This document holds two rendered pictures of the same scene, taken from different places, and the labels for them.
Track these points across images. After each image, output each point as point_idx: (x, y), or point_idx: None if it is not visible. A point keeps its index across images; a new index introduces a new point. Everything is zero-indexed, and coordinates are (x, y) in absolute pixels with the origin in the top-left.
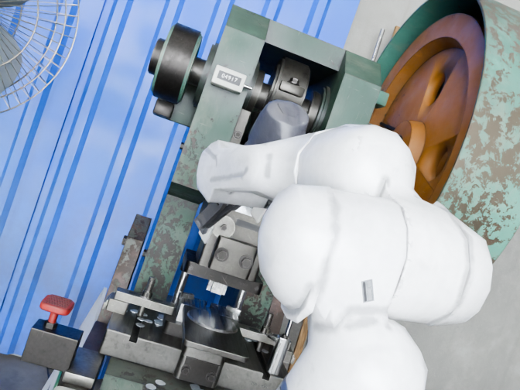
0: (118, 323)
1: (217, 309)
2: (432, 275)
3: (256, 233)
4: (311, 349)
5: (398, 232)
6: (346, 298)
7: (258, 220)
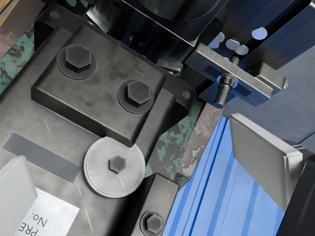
0: (298, 41)
1: (128, 25)
2: None
3: (25, 133)
4: None
5: None
6: None
7: (16, 165)
